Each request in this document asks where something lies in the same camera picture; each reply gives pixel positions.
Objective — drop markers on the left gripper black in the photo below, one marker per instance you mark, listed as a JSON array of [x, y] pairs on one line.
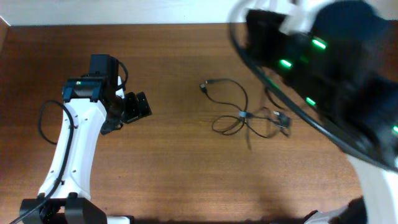
[[136, 112]]

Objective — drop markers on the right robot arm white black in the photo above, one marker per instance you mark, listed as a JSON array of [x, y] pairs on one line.
[[319, 60]]

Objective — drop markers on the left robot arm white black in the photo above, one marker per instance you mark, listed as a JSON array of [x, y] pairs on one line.
[[93, 104]]

